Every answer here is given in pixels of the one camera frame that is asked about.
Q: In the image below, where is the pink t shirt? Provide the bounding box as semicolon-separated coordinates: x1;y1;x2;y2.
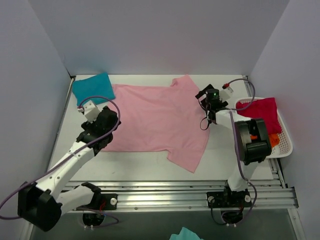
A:
104;75;210;173

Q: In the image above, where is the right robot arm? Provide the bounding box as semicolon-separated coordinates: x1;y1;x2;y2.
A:
195;84;272;207

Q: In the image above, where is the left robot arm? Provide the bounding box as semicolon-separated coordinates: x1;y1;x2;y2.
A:
17;106;121;232

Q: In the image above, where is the folded teal t shirt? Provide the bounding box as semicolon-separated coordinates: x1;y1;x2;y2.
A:
72;72;116;106

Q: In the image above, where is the crimson t shirt in basket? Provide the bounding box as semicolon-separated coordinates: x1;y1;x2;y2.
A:
237;97;282;135

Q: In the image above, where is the orange t shirt in basket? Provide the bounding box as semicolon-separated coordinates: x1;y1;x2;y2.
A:
268;133;280;148

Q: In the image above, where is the white plastic basket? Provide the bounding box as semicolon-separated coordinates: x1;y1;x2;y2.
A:
235;97;293;159

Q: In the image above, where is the mint green cloth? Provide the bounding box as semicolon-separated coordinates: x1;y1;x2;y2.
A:
169;227;201;240

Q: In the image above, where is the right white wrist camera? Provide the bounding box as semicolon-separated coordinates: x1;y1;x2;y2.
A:
219;83;234;102

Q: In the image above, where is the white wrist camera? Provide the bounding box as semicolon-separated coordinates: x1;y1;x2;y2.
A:
219;83;234;102
77;100;101;123

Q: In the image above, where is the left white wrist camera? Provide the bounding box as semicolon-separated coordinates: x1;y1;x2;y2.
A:
77;100;101;123

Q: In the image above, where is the black wire loop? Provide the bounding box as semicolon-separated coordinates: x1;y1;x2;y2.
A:
199;99;213;131

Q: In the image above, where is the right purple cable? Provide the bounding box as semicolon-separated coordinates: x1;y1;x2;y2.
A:
219;78;258;225

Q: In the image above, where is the purple cable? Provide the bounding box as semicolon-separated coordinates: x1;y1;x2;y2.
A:
0;96;121;228
219;78;258;225

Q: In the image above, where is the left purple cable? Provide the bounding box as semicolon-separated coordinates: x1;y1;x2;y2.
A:
0;96;121;228

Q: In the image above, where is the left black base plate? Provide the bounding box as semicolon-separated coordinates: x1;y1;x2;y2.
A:
82;192;118;211

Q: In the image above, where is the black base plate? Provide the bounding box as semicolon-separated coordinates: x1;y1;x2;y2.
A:
206;190;252;209
82;192;118;211

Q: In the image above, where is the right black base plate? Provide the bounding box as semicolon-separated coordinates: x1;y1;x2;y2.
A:
206;190;252;209

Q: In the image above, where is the aluminium rail frame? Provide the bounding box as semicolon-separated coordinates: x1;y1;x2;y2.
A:
27;180;299;215

